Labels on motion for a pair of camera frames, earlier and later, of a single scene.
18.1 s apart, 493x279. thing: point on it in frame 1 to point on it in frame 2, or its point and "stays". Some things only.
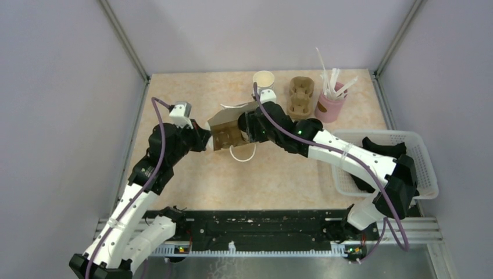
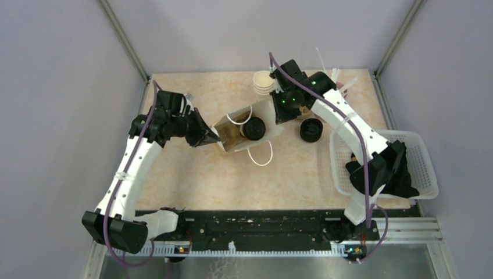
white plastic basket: x=344 y=182 stays
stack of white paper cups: x=264 y=80 stays
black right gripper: x=252 y=130 to x=280 y=115
